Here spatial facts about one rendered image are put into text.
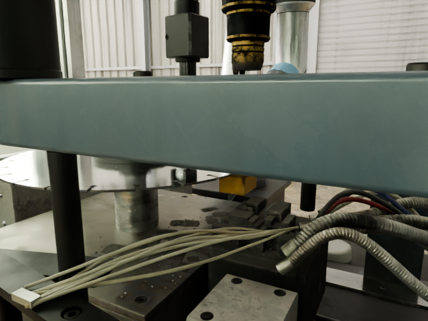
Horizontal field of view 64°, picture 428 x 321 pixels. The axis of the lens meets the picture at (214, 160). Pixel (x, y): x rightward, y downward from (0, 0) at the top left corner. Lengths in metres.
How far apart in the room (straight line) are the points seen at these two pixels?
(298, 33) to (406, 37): 5.33
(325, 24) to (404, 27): 1.18
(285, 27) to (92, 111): 0.85
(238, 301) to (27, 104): 0.19
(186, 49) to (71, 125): 0.27
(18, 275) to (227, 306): 0.14
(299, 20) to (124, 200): 0.69
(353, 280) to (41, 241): 0.44
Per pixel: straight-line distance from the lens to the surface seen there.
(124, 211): 0.48
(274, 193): 1.01
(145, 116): 0.15
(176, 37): 0.45
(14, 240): 0.52
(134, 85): 0.16
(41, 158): 0.51
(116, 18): 8.85
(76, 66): 1.01
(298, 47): 0.99
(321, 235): 0.31
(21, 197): 0.69
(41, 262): 0.28
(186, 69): 0.45
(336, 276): 0.59
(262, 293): 0.28
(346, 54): 6.32
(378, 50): 6.28
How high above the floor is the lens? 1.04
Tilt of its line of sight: 12 degrees down
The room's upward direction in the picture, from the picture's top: straight up
